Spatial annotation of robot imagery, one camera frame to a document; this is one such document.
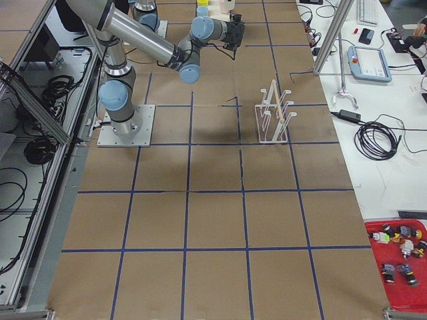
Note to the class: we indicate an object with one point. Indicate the yellow cup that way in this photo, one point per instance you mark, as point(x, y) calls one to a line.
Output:
point(202, 3)

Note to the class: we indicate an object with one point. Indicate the black power adapter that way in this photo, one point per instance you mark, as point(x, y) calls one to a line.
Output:
point(349, 116)

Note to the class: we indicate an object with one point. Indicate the wooden rack dowel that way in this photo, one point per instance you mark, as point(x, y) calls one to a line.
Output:
point(279, 101)

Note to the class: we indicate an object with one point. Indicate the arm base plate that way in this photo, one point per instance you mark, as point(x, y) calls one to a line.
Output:
point(136, 132)

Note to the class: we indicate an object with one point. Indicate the blue teach pendant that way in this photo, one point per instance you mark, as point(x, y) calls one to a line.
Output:
point(368, 64)

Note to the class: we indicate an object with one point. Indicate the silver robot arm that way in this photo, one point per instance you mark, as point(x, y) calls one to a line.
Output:
point(113, 26)
point(145, 13)

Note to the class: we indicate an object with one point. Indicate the aluminium frame post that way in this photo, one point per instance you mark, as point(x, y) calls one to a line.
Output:
point(335, 27)

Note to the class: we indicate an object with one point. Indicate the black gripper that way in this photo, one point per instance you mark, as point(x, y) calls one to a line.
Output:
point(237, 30)

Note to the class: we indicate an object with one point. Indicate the white keyboard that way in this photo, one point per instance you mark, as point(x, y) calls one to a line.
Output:
point(367, 12)

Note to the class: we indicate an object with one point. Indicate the red parts tray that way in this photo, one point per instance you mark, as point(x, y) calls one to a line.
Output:
point(399, 248)

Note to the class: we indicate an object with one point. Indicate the white wire cup rack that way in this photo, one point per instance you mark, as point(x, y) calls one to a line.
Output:
point(270, 131)

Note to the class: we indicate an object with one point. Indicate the black smartphone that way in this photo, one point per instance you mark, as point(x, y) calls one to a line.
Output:
point(366, 36)

